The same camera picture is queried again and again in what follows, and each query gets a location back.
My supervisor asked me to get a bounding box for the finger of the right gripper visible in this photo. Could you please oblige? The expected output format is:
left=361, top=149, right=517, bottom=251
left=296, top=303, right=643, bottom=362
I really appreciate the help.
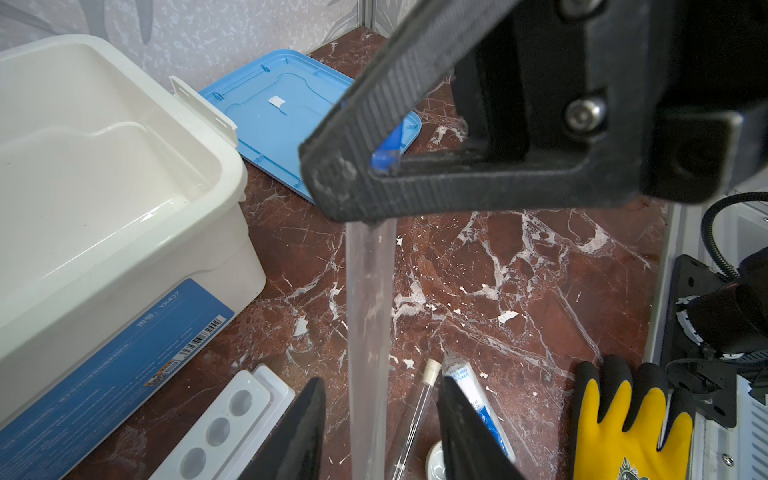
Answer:
left=300, top=1, right=518, bottom=180

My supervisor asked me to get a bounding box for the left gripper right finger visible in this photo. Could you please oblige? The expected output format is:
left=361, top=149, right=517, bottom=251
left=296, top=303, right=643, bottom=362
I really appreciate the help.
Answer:
left=437, top=377, right=524, bottom=480

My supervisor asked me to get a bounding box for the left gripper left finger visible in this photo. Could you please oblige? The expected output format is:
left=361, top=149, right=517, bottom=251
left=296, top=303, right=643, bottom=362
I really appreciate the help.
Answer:
left=239, top=377, right=326, bottom=480

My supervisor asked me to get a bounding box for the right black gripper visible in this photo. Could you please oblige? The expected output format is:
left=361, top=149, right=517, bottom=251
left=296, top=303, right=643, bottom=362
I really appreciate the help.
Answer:
left=311, top=1, right=767, bottom=222

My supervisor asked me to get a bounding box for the white capped test tube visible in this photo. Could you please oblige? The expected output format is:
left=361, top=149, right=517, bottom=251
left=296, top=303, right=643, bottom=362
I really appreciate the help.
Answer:
left=385, top=359, right=441, bottom=479

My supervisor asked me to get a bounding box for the blue capped test tube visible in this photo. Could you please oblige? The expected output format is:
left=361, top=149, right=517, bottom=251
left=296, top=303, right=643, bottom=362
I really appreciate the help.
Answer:
left=344, top=119, right=404, bottom=480

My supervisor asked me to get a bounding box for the small white crucible cup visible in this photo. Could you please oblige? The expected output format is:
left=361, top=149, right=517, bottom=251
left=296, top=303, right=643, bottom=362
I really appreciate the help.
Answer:
left=425, top=441, right=447, bottom=480

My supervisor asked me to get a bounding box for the white test tube rack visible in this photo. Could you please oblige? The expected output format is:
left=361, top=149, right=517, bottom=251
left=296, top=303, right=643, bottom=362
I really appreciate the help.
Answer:
left=151, top=364, right=296, bottom=479

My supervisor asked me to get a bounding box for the blue plastic bin lid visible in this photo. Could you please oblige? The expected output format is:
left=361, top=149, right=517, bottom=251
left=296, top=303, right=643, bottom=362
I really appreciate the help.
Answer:
left=199, top=49, right=422, bottom=205

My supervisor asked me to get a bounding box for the wrapped white blue bandage roll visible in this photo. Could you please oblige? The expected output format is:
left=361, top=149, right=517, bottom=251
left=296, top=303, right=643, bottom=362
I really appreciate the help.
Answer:
left=442, top=352, right=516, bottom=463

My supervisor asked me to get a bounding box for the yellow work glove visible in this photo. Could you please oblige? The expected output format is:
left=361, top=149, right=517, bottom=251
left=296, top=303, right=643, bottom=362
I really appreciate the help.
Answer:
left=569, top=355, right=696, bottom=479

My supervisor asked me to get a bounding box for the white plastic storage bin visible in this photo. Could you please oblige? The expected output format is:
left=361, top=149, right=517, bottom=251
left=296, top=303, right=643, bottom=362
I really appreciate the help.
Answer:
left=1, top=35, right=266, bottom=479

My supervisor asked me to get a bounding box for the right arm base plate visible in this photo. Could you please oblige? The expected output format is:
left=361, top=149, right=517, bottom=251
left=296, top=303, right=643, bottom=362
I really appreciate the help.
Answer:
left=659, top=249, right=767, bottom=428

